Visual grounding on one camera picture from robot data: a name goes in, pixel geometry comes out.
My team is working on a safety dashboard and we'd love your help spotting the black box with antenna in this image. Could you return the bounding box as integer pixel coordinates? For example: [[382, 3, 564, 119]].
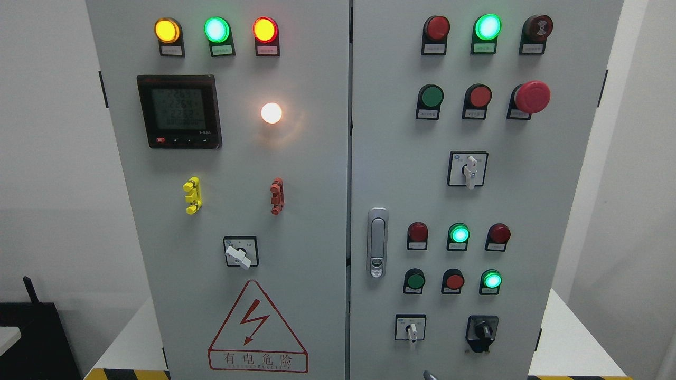
[[1, 276, 82, 379]]

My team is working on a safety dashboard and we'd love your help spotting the dark red indicator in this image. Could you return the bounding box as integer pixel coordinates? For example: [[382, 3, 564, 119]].
[[407, 222, 429, 250], [484, 223, 511, 252]]

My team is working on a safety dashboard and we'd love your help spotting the white rotary switch lower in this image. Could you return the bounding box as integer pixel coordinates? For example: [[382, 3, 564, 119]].
[[395, 313, 427, 351]]

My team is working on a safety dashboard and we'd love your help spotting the grey electrical cabinet right door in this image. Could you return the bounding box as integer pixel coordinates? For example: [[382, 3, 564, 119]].
[[349, 1, 623, 379]]

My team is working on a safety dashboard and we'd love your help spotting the red push button lower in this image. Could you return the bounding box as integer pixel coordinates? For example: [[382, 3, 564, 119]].
[[441, 269, 465, 295]]

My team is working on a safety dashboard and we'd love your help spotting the green lit indicator lower right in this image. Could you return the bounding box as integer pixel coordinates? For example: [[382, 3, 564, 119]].
[[478, 269, 503, 296]]

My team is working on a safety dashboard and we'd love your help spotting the green push button lower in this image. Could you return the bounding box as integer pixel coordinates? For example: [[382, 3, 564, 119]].
[[402, 269, 426, 295]]

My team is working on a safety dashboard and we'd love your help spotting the green lit indicator top right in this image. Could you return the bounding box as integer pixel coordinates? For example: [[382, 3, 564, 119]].
[[471, 14, 502, 55]]

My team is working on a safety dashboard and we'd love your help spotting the dark red buzzer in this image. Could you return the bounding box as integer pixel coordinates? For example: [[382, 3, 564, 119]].
[[519, 15, 553, 55]]

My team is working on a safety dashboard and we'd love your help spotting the dark red indicator middle left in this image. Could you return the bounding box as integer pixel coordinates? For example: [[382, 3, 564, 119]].
[[407, 222, 429, 250]]

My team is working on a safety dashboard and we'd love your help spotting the yellow indicator light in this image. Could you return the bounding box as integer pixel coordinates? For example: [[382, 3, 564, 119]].
[[154, 17, 184, 57]]

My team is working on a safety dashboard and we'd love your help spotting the white rotary switch left door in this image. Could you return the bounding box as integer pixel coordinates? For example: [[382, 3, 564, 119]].
[[223, 236, 260, 270]]

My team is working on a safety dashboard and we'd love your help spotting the green push button upper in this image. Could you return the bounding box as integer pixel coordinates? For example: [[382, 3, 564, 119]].
[[416, 84, 444, 120]]

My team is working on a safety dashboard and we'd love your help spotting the black rotary switch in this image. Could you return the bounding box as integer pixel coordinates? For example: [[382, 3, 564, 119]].
[[465, 315, 499, 353]]

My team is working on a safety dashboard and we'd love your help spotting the white rotary switch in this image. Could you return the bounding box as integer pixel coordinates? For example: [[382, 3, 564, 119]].
[[395, 313, 427, 351], [447, 151, 489, 189]]

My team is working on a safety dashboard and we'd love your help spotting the yellow terminal connector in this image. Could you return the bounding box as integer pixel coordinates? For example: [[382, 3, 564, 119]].
[[183, 176, 202, 215]]

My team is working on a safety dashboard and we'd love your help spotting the green push button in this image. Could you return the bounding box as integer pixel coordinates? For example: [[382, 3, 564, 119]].
[[402, 269, 426, 295], [416, 84, 444, 120]]

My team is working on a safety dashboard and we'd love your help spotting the black digital power meter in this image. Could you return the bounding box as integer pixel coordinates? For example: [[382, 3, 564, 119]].
[[137, 74, 222, 149]]

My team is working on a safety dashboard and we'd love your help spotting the red terminal connector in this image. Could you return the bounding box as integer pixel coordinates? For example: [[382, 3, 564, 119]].
[[270, 177, 285, 215]]

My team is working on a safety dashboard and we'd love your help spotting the red emergency stop button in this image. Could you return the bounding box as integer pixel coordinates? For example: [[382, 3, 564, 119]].
[[506, 80, 551, 120]]

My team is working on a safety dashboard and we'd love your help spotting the red electric hazard warning sticker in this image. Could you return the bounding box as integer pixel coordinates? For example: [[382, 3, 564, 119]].
[[208, 280, 309, 373]]

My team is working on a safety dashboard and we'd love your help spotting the silver door handle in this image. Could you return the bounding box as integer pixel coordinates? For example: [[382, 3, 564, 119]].
[[367, 207, 389, 278]]

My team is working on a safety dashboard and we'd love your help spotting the grey electrical cabinet left door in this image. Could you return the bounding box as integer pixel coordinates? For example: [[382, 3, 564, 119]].
[[86, 1, 350, 379]]

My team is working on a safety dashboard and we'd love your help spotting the red push button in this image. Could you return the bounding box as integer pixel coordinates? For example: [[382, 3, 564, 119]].
[[441, 269, 465, 295], [462, 83, 492, 120]]

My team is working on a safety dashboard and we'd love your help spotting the red lit indicator light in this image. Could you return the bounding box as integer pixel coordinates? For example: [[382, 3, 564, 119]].
[[252, 16, 280, 57]]

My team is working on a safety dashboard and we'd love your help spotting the red indicator light top right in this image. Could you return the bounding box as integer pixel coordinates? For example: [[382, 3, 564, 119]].
[[421, 15, 450, 56]]

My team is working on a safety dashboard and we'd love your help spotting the green lit indicator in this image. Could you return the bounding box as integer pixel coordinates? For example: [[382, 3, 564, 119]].
[[446, 222, 470, 252], [478, 269, 503, 296], [471, 14, 502, 55]]

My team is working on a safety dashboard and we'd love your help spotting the red push button upper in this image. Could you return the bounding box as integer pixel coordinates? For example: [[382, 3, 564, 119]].
[[462, 83, 492, 120]]

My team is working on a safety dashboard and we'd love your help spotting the dark red indicator middle right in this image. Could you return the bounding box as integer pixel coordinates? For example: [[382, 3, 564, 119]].
[[484, 223, 511, 252]]

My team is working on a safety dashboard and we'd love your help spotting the white rotary switch upper right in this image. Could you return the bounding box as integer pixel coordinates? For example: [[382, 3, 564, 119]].
[[447, 151, 489, 189]]

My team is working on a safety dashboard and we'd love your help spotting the green lit indicator middle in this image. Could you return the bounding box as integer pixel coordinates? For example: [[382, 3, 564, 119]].
[[446, 222, 470, 252]]

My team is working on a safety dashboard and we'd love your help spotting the white lit indicator lamp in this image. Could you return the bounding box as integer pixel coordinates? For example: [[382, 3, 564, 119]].
[[260, 102, 283, 125]]

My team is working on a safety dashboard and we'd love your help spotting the green indicator light top left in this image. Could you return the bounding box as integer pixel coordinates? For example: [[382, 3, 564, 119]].
[[204, 16, 235, 57]]

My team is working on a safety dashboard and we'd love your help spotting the grey electrical cabinet door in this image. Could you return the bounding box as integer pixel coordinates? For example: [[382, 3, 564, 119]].
[[349, 1, 623, 379], [86, 1, 350, 379]]

